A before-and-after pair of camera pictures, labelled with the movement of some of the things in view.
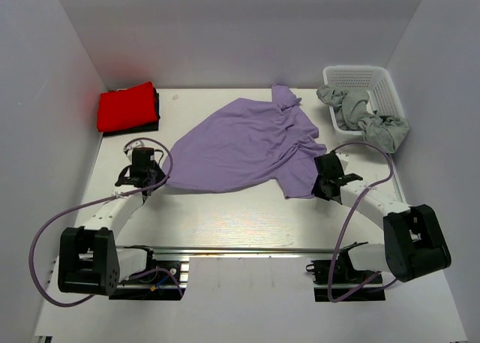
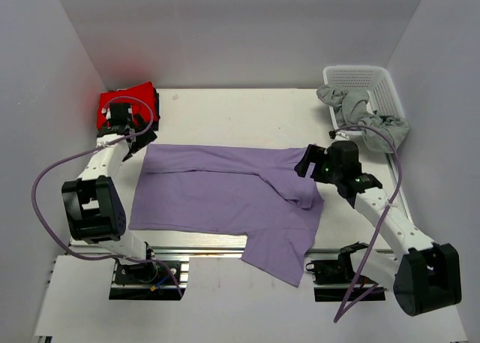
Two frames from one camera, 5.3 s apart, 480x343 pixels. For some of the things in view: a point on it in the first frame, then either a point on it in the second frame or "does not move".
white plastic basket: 376,81 does not move
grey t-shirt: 383,132 does not move
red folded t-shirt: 126,108 does not move
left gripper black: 136,178 → 136,140
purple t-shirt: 249,144 → 253,191
